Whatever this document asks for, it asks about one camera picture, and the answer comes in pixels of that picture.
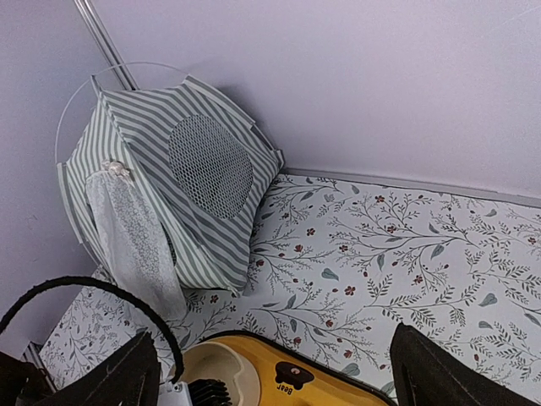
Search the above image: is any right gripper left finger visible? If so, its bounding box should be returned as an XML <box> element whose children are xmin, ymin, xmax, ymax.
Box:
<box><xmin>14</xmin><ymin>332</ymin><xmax>161</xmax><ymax>405</ymax></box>

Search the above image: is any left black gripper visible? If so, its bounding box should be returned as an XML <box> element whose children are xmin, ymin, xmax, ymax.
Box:
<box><xmin>0</xmin><ymin>353</ymin><xmax>55</xmax><ymax>406</ymax></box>

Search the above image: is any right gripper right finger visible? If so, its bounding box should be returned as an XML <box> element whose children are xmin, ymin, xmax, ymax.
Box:
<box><xmin>390</xmin><ymin>323</ymin><xmax>534</xmax><ymax>406</ymax></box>

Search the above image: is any cream pet bowl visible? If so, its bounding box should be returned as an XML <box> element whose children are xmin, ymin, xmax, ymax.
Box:
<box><xmin>181</xmin><ymin>341</ymin><xmax>261</xmax><ymax>406</ymax></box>

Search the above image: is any yellow double bowl holder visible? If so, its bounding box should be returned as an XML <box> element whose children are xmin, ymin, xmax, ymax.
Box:
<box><xmin>203</xmin><ymin>331</ymin><xmax>396</xmax><ymax>405</ymax></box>

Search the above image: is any green striped pet tent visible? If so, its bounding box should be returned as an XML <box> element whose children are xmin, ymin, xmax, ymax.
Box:
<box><xmin>57</xmin><ymin>76</ymin><xmax>284</xmax><ymax>320</ymax></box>

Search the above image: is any floral patterned table mat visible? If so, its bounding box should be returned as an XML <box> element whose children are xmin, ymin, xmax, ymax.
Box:
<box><xmin>37</xmin><ymin>168</ymin><xmax>541</xmax><ymax>401</ymax></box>

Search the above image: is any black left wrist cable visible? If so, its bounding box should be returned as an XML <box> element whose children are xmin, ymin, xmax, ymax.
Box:
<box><xmin>0</xmin><ymin>276</ymin><xmax>185</xmax><ymax>384</ymax></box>

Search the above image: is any left aluminium frame post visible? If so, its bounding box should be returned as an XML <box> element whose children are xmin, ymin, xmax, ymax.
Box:
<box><xmin>74</xmin><ymin>0</ymin><xmax>139</xmax><ymax>91</ymax></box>

